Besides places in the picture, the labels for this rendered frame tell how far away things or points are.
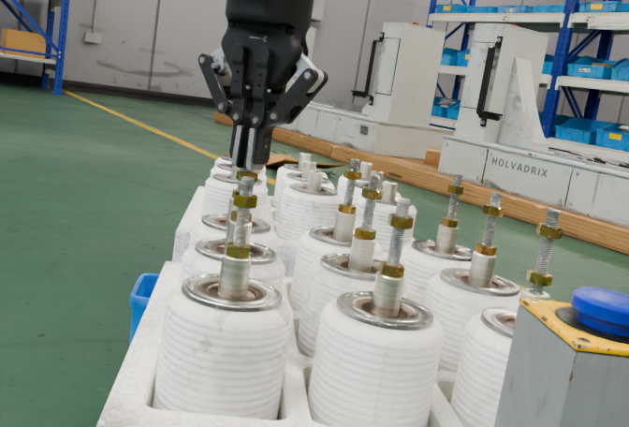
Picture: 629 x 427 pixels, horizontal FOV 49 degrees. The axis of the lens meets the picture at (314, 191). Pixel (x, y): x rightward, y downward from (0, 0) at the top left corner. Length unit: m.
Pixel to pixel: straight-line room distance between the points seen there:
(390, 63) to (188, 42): 3.55
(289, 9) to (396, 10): 7.70
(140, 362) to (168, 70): 6.46
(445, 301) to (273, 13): 0.30
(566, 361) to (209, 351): 0.24
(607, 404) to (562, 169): 2.50
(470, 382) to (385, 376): 0.08
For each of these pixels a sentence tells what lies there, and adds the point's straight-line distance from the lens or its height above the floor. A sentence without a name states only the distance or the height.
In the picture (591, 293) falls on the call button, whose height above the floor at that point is 0.33.
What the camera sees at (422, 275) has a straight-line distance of 0.76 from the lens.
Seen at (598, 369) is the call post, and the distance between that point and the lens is 0.36.
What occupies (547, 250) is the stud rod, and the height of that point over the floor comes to 0.32.
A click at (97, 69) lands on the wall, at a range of 6.78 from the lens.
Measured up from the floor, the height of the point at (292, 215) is 0.21.
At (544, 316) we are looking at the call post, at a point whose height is 0.31.
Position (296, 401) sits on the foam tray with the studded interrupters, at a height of 0.18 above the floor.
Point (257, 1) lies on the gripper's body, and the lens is 0.59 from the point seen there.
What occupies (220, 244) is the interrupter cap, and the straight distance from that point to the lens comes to 0.65.
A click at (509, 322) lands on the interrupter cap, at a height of 0.25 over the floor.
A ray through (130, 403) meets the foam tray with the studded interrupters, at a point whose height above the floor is 0.18.
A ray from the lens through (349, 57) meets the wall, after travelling 7.92.
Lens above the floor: 0.42
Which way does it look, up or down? 9 degrees down
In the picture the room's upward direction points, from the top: 9 degrees clockwise
